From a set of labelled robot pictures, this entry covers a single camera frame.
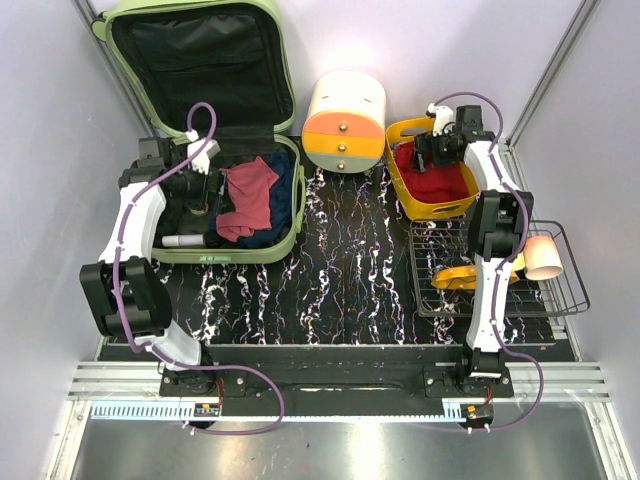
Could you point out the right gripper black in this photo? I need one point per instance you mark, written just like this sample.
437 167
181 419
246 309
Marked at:
422 144

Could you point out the navy blue garment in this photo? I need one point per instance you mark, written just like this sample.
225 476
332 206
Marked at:
280 204

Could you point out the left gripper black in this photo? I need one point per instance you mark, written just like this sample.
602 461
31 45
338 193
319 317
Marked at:
213 201

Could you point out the gold lidded jar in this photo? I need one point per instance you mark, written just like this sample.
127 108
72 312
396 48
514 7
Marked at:
199 210

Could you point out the pink garment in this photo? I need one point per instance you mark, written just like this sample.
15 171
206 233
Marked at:
249 186

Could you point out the white cylindrical bottle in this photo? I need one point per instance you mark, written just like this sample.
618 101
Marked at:
183 241

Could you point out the orange plastic basket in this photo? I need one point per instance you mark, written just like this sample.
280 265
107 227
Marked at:
405 131

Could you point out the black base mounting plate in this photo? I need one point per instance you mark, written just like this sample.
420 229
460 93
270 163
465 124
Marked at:
335 382

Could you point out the green hard-shell suitcase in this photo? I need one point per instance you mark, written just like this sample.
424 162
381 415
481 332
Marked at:
219 68

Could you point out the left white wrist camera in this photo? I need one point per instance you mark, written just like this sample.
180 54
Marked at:
200 151

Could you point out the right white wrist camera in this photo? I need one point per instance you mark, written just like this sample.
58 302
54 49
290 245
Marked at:
442 116

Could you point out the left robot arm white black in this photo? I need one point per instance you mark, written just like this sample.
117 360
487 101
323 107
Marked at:
126 298

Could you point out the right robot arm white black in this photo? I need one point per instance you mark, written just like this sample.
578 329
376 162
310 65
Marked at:
496 234

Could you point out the black wire rack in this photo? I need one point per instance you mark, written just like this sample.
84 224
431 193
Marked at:
435 245

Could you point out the pink white cup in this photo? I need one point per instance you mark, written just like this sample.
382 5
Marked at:
542 259

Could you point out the red garment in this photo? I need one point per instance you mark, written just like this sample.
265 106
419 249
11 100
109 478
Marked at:
435 184

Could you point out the yellow plate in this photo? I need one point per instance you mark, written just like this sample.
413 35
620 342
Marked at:
455 278

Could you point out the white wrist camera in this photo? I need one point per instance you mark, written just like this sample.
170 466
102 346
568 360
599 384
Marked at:
200 151
442 116

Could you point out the white cylindrical drawer cabinet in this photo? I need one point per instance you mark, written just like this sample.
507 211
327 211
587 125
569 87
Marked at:
344 130

